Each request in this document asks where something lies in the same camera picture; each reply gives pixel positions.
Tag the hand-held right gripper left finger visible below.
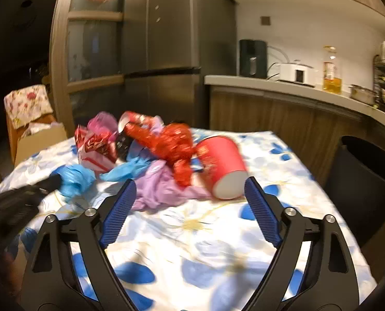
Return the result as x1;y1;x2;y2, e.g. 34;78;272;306
20;179;138;311

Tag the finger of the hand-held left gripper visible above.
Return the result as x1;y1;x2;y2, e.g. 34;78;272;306
37;173;63;195

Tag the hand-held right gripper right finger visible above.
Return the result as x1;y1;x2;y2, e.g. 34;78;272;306
244;176;360;311

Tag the blue plastic bag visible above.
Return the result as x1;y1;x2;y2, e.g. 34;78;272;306
99;157;155;182
52;164;98;199

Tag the purple plastic bag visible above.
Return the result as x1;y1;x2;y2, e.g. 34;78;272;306
132;161;213;212

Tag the black trash bin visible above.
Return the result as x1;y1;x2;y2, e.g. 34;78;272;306
323;135;385;247

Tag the cardboard box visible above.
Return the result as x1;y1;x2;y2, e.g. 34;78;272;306
14;121;69;166

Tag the red and white snack packet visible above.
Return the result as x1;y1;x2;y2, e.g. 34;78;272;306
75;125;118;173

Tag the floral tablecloth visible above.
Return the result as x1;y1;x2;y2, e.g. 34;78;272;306
0;128;378;311

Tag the large red paper cup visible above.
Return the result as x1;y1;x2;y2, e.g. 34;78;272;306
195;135;249;200

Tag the black snack packet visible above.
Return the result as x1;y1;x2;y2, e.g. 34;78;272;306
115;131;135;162

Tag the pink plastic bag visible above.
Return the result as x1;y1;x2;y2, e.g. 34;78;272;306
88;111;122;140

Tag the floral cloth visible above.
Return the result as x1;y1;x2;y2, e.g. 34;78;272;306
3;84;52;130

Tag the crumpled red foil wrapper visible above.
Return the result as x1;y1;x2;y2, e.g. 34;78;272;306
124;122;197;187

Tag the kitchen counter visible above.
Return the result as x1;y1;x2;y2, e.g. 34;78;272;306
204;74;385;187

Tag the wooden glass door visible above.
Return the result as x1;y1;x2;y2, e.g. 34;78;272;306
49;0;126;131

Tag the white rice cooker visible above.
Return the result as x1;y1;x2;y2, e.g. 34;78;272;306
274;60;316;88

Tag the cooking oil bottle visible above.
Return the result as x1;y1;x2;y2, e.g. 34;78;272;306
322;46;343;95

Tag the dark green air fryer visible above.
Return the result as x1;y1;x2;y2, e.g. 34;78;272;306
238;39;268;79

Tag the steel pot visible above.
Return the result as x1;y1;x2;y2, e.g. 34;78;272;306
348;84;378;106

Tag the grey refrigerator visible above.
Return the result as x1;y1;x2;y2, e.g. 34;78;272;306
120;0;238;131

